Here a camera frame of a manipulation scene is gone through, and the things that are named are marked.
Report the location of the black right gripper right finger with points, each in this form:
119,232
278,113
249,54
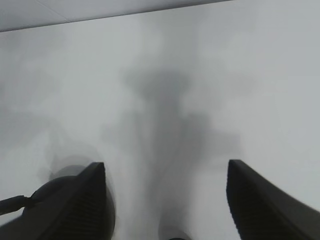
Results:
262,211

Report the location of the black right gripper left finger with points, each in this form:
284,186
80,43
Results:
39,223

